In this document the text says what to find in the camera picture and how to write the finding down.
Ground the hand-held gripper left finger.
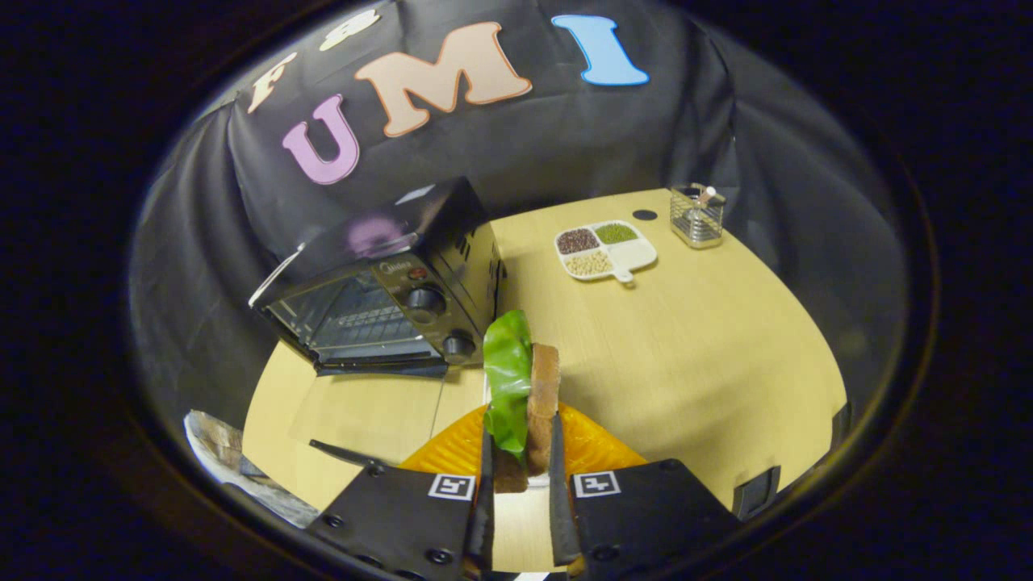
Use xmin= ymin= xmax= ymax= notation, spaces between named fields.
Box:
xmin=307 ymin=403 xmax=496 ymax=580

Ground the black toaster oven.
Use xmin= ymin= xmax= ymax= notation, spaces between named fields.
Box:
xmin=249 ymin=176 xmax=508 ymax=470

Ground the lettuce sandwich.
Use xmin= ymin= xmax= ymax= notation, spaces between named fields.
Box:
xmin=483 ymin=309 xmax=562 ymax=495

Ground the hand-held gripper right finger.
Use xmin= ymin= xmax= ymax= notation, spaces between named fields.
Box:
xmin=549 ymin=403 xmax=743 ymax=579

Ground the white divided plate with grains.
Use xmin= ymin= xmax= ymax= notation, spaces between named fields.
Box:
xmin=554 ymin=219 xmax=659 ymax=285

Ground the metal wire basket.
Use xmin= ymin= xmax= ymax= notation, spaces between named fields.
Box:
xmin=670 ymin=183 xmax=727 ymax=249

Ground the crumpled grey and white cloth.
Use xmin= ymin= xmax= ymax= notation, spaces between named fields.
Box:
xmin=184 ymin=410 xmax=320 ymax=529

